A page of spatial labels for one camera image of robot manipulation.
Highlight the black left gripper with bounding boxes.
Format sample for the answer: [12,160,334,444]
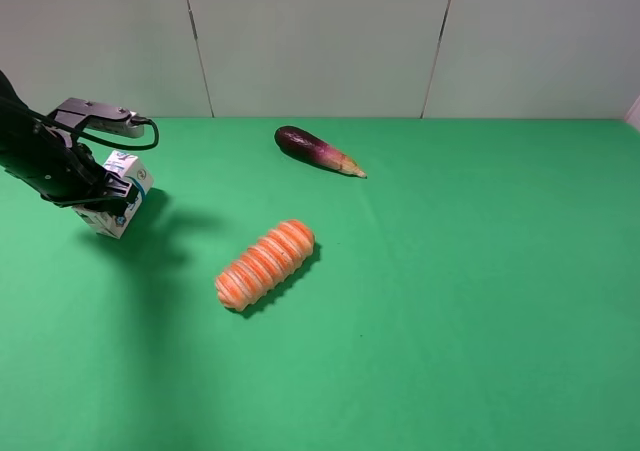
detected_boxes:
[1,114,139,217]

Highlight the white blue milk carton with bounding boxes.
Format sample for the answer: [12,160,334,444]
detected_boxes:
[72,150,154,239]

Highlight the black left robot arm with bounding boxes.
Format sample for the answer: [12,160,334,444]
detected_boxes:
[1,75,145,217]

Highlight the orange striped bread roll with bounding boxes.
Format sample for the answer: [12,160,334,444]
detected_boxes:
[215,219,316,312]

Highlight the purple eggplant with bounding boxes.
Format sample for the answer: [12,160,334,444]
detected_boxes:
[274,126,367,179]

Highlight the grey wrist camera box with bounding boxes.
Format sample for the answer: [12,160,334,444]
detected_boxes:
[49,98,144,139]

